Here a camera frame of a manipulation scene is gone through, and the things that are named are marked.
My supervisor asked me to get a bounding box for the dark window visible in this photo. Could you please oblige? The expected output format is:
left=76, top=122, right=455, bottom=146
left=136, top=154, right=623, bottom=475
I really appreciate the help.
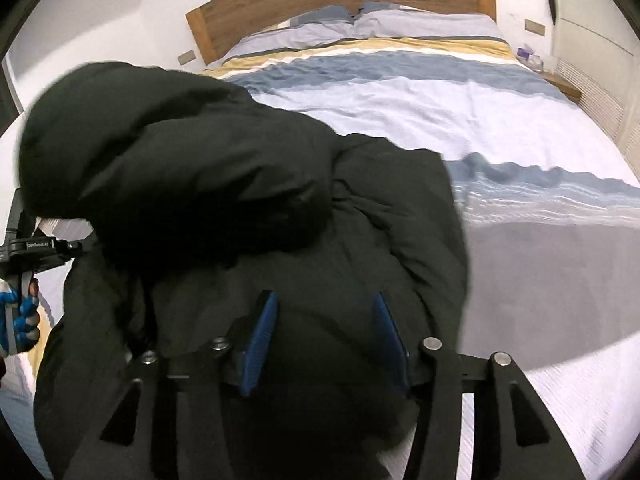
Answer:
left=0, top=57, right=23, bottom=118

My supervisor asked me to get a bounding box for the bed with striped duvet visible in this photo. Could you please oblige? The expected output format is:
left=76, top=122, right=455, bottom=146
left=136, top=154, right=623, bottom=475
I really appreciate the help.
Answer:
left=0, top=35, right=640, bottom=480

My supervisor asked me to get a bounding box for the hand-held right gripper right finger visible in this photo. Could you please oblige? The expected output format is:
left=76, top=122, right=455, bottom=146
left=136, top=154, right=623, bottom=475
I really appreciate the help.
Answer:
left=372, top=291, right=586, bottom=480

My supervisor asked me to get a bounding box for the striped pillow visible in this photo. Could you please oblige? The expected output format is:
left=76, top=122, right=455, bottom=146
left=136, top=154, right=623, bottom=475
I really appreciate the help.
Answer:
left=222, top=6, right=358, bottom=61
left=352, top=1, right=505, bottom=41

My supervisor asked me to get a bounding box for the wooden nightstand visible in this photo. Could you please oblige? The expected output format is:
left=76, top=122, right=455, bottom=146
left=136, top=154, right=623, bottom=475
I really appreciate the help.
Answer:
left=542, top=71, right=583, bottom=103

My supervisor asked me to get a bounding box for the person's left hand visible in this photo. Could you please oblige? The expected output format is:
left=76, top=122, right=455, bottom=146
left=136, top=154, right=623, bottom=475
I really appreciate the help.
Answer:
left=0, top=280, right=42, bottom=358

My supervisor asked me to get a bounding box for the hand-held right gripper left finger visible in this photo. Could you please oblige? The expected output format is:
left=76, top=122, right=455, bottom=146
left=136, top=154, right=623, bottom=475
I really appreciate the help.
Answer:
left=65, top=290, right=280, bottom=480

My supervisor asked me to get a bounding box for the white wardrobe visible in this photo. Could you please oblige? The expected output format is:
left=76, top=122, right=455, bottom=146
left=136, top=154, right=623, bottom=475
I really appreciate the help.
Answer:
left=547, top=0, right=640, bottom=171

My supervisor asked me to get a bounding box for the black hooded jacket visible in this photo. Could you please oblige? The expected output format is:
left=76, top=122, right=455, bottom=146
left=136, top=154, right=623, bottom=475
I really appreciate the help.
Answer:
left=19, top=61, right=471, bottom=480

